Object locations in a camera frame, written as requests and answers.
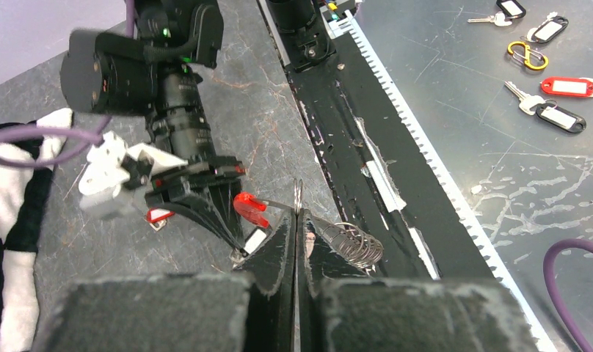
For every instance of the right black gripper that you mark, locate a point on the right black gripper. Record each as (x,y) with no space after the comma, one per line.
(203,192)

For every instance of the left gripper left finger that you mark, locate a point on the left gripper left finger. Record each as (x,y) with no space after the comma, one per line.
(270,316)

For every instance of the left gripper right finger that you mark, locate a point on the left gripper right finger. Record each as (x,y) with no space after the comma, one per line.
(325,272)

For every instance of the metal keyring with red handle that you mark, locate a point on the metal keyring with red handle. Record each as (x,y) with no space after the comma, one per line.
(361,249)

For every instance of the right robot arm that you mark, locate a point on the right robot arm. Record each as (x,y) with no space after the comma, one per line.
(151,75)

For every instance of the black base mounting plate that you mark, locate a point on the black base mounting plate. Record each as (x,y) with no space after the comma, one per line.
(383,172)

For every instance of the black white checkered pillow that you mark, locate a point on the black white checkered pillow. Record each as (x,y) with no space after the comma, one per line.
(23,197)

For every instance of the spare key black tag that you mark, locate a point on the spare key black tag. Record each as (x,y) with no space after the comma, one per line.
(509,11)
(553,25)
(547,110)

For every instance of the yellow carabiner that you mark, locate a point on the yellow carabiner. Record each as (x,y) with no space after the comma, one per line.
(526,56)

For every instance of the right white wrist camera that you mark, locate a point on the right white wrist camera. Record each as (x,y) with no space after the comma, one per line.
(117,175)

